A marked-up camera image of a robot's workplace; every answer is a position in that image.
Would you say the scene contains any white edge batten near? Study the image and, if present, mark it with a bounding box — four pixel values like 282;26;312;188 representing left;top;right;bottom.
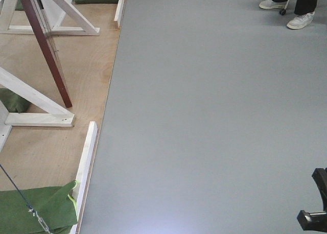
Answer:
69;121;98;234

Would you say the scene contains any person's black trouser leg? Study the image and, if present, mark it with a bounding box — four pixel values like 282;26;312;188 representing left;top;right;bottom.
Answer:
294;0;318;15

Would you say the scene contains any green sandbag under brace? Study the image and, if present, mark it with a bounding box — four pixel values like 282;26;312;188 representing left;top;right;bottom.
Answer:
1;88;31;113

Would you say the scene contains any plywood base board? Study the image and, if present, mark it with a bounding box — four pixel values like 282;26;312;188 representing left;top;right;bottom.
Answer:
1;4;120;194

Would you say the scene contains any metal chain with rope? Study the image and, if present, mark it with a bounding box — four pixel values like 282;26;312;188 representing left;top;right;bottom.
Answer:
0;163;53;234

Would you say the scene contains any white edge batten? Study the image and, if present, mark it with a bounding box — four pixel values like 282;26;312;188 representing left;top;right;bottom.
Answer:
114;0;126;29
69;121;98;234

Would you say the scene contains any person's left white shoe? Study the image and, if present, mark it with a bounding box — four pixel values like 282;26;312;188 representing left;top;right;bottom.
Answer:
286;12;315;30

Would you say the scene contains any brown wooden door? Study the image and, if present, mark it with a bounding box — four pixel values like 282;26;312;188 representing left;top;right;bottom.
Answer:
20;0;73;108

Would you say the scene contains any green sandbag near corner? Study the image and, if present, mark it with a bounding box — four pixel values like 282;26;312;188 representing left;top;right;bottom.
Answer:
1;180;77;233

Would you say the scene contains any person's white shoe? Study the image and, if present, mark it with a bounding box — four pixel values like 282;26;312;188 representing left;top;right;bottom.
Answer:
286;12;315;30
259;0;287;10

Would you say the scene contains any white wooden door frame stand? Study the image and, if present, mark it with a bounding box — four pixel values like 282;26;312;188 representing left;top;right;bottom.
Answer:
1;0;99;146

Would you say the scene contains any white cane with wheel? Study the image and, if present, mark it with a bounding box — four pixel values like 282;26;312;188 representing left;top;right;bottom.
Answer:
279;0;290;16

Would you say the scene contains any person's right white shoe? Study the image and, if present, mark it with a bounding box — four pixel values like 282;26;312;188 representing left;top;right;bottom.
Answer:
259;0;287;10

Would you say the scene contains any white edge batten far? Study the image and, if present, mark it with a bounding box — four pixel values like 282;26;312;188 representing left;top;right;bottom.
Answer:
114;0;126;29

